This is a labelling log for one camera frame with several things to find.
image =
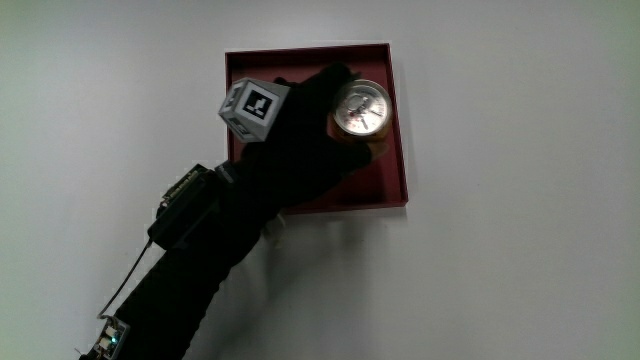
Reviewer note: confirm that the person's left hand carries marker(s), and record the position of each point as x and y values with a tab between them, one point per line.
295	150

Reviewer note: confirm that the red bull can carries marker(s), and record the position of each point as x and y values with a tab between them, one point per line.
362	107

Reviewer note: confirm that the dark red square plate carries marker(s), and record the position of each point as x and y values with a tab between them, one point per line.
387	185

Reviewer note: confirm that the person's left forearm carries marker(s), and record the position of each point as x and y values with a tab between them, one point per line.
175	290

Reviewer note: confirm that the black wrist sensor module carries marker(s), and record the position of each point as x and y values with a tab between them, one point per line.
182	215

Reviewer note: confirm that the small circuit board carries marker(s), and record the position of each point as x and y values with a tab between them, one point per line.
111	337

